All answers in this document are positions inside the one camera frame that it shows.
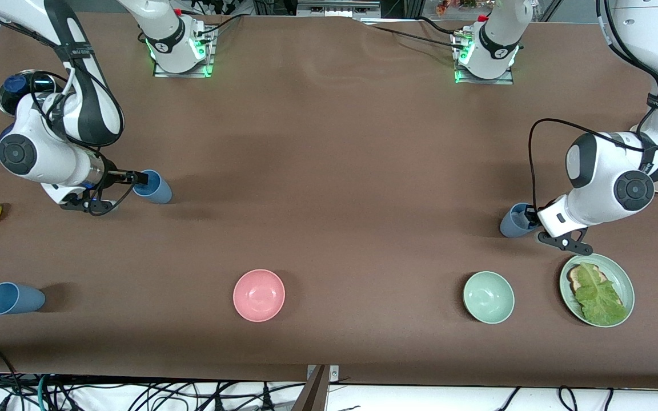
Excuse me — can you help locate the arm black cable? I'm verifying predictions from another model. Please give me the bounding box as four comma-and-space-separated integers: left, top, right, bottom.
528, 118, 658, 211
30, 70, 121, 217

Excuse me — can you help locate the blue cup with paper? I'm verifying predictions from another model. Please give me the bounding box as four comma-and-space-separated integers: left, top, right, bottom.
499, 203, 541, 238

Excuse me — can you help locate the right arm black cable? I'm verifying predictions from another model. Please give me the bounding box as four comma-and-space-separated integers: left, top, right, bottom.
30, 70, 121, 217

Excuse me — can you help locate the black cable on table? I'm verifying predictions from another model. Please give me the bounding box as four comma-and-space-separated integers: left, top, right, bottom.
360, 16, 467, 49

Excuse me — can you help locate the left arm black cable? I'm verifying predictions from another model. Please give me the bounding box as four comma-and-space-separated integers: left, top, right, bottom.
528, 118, 658, 211

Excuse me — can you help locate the dark support beam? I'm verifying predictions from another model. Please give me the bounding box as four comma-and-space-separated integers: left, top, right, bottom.
290, 365, 330, 411

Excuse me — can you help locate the green lettuce leaf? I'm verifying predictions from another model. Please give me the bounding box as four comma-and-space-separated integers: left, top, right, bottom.
575, 263, 629, 325

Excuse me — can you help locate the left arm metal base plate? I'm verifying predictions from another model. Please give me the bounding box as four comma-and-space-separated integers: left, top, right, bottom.
454, 31, 515, 86

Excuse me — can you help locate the toast slice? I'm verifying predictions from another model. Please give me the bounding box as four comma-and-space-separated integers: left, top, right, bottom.
568, 264, 609, 295

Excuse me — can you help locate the metal table bracket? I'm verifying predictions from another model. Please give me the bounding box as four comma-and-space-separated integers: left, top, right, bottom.
306, 364, 340, 382

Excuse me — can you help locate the green bowl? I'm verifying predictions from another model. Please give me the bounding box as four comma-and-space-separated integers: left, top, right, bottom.
463, 271, 515, 324

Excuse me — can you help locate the pink bowl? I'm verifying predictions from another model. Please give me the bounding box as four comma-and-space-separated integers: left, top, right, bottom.
232, 269, 286, 323

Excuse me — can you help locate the green plate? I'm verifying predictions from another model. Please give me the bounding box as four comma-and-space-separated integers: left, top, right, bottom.
559, 253, 635, 328

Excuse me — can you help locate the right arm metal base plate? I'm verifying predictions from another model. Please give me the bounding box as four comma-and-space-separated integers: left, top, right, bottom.
153, 26, 216, 78

